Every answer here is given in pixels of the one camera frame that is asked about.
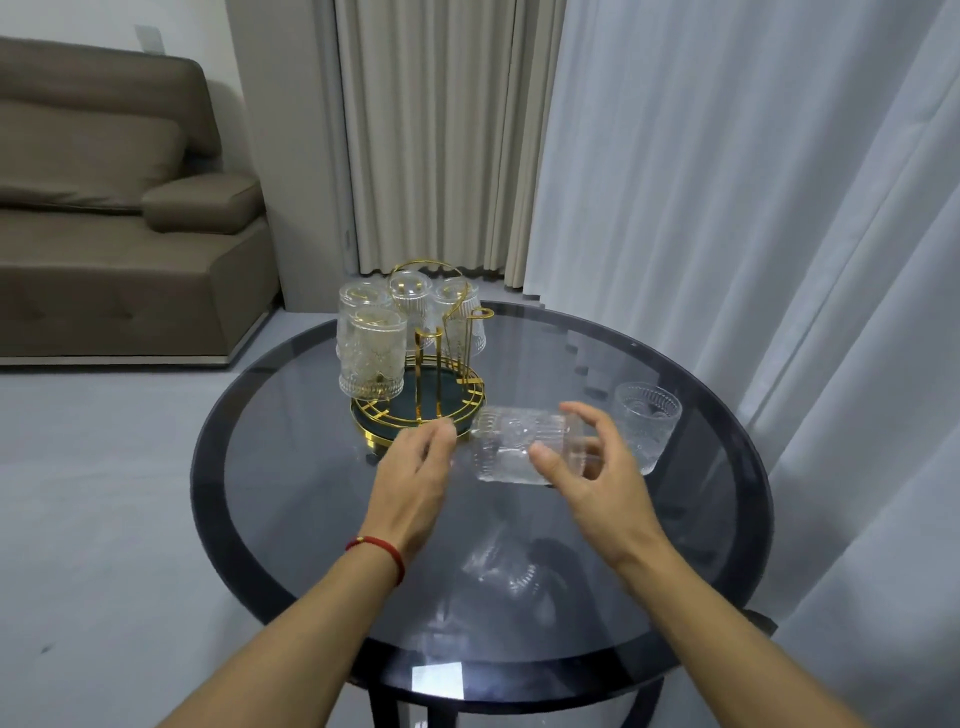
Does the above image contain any white sheer curtain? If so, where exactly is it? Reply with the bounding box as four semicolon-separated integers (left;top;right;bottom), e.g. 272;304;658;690
522;0;960;728

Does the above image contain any person's left forearm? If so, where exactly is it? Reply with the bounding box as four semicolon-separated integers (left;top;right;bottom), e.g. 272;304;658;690
157;543;403;728

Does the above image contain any red string bracelet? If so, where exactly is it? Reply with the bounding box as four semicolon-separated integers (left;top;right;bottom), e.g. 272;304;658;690
344;535;407;588

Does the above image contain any person's left hand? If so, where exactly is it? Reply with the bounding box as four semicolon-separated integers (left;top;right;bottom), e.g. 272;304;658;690
356;418;460;562

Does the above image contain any beige curtain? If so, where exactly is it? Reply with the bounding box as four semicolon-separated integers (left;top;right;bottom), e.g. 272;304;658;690
333;0;568;292

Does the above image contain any person's right hand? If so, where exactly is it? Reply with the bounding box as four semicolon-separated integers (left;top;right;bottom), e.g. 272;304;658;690
527;400;674;577

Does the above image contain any brown sofa cushion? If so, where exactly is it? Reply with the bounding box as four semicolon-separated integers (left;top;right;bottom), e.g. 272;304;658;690
0;99;187;215

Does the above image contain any clear ribbed glass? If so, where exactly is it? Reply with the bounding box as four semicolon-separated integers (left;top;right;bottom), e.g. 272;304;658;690
338;305;409;401
611;380;684;477
468;406;605;487
432;277;487;361
387;269;436;350
335;281;395;361

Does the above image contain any brown sofa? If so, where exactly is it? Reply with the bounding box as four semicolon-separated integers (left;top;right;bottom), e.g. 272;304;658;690
0;35;281;369

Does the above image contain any person's right forearm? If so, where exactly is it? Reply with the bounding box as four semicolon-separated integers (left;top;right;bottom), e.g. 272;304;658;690
618;536;871;728

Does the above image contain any gold wire cup rack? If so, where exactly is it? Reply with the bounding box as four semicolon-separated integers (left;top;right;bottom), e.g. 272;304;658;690
349;258;498;451

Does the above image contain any round dark glass table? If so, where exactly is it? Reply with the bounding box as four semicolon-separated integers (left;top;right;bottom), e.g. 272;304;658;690
190;301;778;728

